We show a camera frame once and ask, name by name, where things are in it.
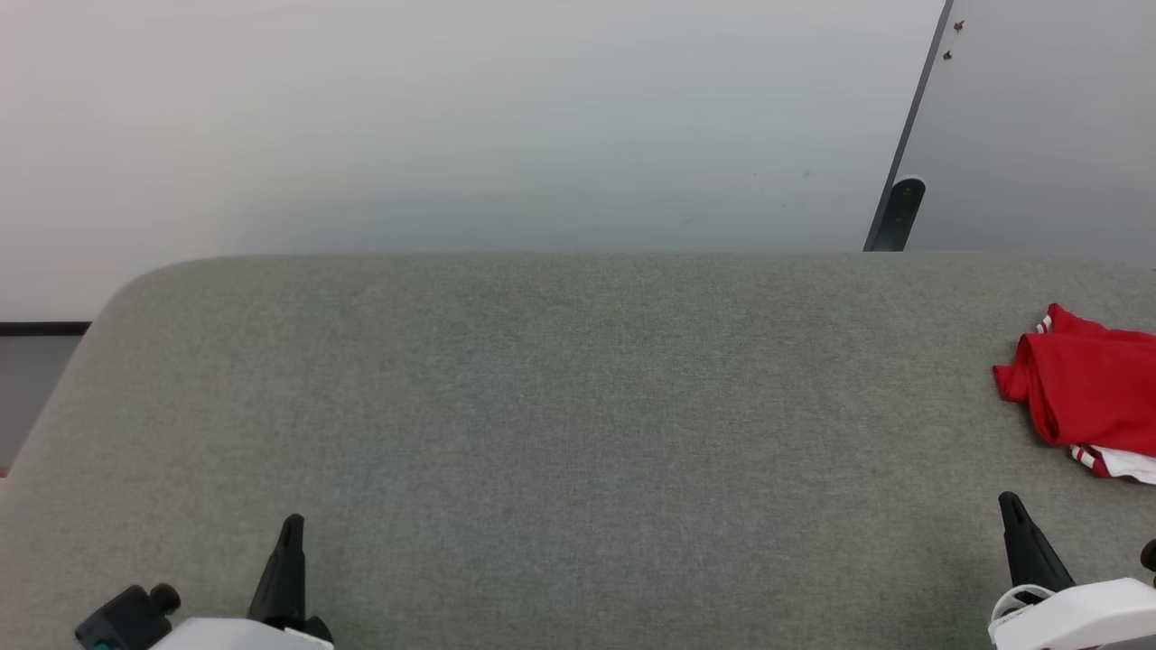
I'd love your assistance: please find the grey wall panel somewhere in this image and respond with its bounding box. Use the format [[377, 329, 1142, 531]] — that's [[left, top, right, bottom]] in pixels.
[[890, 0, 1156, 272]]

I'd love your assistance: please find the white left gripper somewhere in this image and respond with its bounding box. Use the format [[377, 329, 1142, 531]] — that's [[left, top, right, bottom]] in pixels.
[[149, 515, 335, 650]]

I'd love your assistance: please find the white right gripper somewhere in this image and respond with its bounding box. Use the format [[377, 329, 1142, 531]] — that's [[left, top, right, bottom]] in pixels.
[[989, 492, 1156, 650]]

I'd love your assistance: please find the red and white jersey garment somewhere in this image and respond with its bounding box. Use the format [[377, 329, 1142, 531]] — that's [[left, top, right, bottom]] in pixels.
[[993, 303, 1156, 487]]

